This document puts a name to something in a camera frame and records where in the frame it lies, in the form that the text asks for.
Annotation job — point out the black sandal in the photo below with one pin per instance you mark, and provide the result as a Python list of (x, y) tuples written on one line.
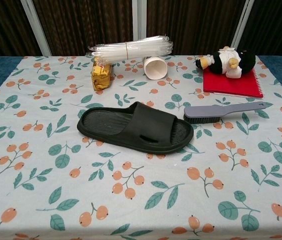
[(135, 120)]

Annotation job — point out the grey brush with black bristles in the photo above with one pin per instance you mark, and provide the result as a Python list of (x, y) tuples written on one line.
[(205, 112)]

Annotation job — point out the white paper cup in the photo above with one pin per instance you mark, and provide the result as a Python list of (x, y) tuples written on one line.
[(155, 68)]

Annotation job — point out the floral print tablecloth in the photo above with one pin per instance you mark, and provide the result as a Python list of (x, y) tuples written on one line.
[(140, 187)]

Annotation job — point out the bundle of wrapped white straws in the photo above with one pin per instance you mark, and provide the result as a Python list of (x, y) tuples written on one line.
[(130, 51)]

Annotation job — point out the red spiral notebook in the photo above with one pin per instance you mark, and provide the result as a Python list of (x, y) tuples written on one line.
[(230, 82)]

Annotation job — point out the black and white plush doll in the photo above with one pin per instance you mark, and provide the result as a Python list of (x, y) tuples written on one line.
[(223, 61)]

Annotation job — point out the white partition post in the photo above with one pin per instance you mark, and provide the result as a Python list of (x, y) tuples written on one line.
[(142, 17), (34, 25), (241, 22)]

